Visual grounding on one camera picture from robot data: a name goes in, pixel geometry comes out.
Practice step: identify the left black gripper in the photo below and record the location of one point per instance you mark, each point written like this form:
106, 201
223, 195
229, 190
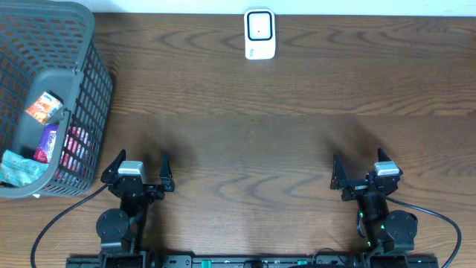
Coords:
139, 187

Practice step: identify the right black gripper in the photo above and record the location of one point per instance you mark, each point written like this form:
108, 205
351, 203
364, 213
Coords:
363, 187

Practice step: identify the red purple snack bag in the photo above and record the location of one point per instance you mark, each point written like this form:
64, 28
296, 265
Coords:
45, 148

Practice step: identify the orange snack packet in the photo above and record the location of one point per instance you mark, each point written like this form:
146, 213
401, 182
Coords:
44, 108

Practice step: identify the teal snack packet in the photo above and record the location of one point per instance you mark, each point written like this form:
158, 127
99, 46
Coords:
19, 171

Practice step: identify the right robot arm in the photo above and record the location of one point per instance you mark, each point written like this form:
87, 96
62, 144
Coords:
390, 233

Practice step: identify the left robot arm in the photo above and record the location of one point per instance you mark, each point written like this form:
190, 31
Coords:
121, 230

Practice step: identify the white barcode scanner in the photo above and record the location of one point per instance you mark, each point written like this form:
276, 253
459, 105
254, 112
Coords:
260, 34

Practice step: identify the grey plastic mesh basket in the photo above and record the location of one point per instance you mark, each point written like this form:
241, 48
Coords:
48, 47

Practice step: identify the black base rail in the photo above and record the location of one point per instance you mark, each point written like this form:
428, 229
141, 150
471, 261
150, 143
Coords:
186, 261

